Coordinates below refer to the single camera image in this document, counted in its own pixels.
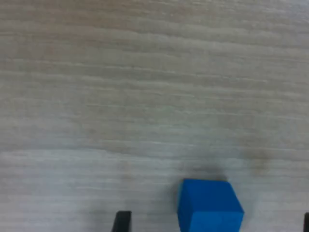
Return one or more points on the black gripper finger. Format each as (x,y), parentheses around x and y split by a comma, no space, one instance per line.
(122,222)
(306,223)

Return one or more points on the blue cube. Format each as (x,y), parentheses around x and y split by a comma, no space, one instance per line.
(207,205)

